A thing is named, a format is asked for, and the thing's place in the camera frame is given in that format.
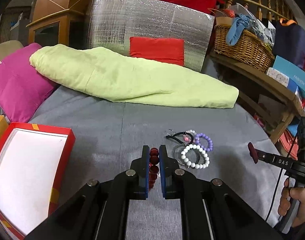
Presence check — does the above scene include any wooden shelf table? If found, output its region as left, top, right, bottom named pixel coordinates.
left=210, top=51, right=305, bottom=144

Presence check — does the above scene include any small red cushion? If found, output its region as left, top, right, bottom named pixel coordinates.
left=129, top=37, right=184, bottom=67

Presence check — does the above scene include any right hand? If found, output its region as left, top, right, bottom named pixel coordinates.
left=278, top=178, right=305, bottom=228

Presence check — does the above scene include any wicker basket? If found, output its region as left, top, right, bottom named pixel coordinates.
left=214, top=24, right=275, bottom=73

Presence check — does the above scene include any silver insulated foil panel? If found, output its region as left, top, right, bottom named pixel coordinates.
left=85, top=0, right=215, bottom=72

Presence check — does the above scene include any wooden cabinet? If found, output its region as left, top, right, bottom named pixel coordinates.
left=27, top=0, right=89, bottom=45

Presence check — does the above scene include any dark metal bangle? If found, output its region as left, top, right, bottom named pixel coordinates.
left=172, top=144, right=201, bottom=168

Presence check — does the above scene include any blue cloth in basket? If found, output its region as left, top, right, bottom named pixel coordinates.
left=226, top=14, right=253, bottom=46

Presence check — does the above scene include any black cord bracelet pink charm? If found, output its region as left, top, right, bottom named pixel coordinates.
left=165, top=131, right=194, bottom=145

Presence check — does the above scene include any blue fashion box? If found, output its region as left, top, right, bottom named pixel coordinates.
left=273, top=56, right=305, bottom=98

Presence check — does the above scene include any magenta pillow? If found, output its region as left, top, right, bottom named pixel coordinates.
left=0, top=43, right=57, bottom=122

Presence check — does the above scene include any light green folded blanket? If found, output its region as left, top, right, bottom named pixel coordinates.
left=29, top=44, right=239, bottom=108

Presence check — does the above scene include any navy orange bag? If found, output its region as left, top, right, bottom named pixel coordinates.
left=272, top=18, right=305, bottom=68

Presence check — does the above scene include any grey bed blanket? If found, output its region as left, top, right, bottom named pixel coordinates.
left=31, top=86, right=282, bottom=226

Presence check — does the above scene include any dark red bead bracelet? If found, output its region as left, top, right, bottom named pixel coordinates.
left=148, top=147, right=160, bottom=190

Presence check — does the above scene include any purple bead bracelet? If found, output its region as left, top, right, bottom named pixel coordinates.
left=194, top=132, right=214, bottom=152

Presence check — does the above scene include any red shallow box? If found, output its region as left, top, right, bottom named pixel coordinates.
left=0, top=122, right=75, bottom=239

